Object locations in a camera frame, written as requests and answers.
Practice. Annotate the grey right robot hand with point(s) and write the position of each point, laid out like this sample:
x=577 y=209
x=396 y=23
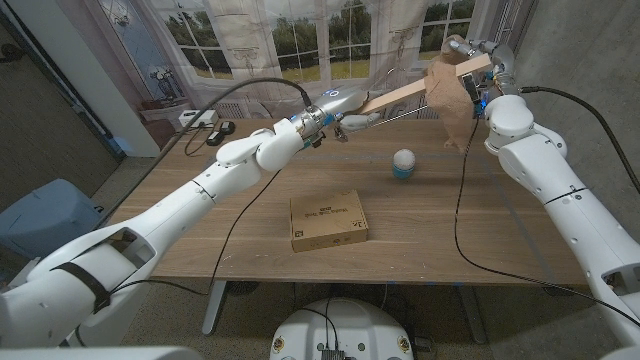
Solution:
x=492 y=57

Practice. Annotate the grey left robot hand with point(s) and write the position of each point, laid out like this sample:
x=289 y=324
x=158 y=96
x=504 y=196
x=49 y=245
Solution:
x=340 y=102

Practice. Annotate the wooden hanger with metal clips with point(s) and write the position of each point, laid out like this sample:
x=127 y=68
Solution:
x=395 y=96

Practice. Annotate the tan elastic arm wrap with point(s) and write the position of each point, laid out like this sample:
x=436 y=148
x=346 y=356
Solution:
x=450 y=100

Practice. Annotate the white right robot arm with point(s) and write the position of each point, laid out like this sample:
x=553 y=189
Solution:
x=565 y=190

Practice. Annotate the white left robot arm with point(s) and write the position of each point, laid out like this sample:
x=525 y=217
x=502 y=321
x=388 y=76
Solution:
x=150 y=225

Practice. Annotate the flat cardboard box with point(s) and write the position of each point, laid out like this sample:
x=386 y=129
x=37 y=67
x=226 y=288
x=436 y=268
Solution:
x=325 y=222

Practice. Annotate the printed window backdrop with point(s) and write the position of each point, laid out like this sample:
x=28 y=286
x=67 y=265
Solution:
x=280 y=45

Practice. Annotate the white baseball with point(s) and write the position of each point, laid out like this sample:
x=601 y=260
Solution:
x=404 y=158

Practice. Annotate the blue cup stand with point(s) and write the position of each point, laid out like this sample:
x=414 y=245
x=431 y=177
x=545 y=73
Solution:
x=402 y=173

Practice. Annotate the black power adapter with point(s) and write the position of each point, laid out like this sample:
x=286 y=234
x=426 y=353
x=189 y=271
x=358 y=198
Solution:
x=227 y=127
x=215 y=138

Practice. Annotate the white power strip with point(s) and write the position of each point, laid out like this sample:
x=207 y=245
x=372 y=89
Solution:
x=197 y=118

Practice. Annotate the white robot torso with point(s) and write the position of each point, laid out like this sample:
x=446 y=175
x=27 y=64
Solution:
x=345 y=325

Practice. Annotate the grey table leg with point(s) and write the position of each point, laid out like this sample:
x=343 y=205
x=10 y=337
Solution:
x=472 y=315
x=214 y=305

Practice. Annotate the blue plastic bin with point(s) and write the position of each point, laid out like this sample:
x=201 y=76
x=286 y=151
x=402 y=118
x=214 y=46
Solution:
x=45 y=215

